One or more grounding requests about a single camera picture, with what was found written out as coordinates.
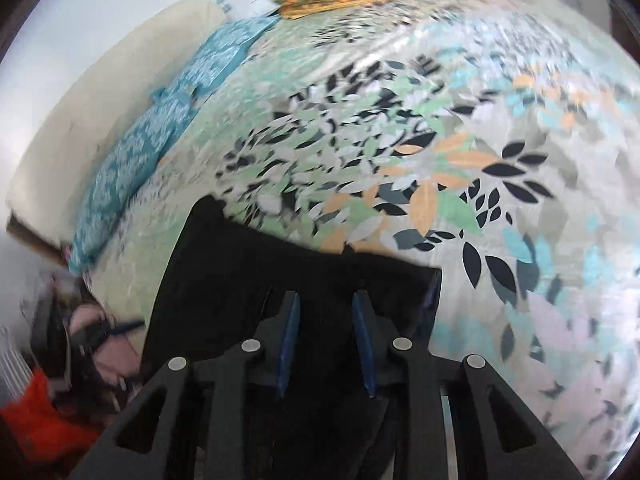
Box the orange fuzzy sleeve forearm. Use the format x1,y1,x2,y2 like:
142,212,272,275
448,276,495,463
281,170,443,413
1,368,103,465

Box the left hand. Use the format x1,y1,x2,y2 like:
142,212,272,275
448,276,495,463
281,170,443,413
68,304,145,406

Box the teal floral pillow near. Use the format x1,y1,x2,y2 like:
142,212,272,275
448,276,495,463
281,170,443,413
68,86,196,275

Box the teal floral pillow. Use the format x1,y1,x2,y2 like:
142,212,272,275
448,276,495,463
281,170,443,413
68,86,196,275
172,15,279,96

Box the cream padded headboard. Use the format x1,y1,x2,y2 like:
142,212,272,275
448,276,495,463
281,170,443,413
6,0,227,266

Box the floral leaf bedsheet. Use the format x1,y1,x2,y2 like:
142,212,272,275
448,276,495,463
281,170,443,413
89,0,639,479

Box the teal floral pillow far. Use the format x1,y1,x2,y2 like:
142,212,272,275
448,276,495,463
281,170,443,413
172,15,279,96

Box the black pants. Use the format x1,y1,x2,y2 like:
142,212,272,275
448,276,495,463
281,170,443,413
139,194,444,480

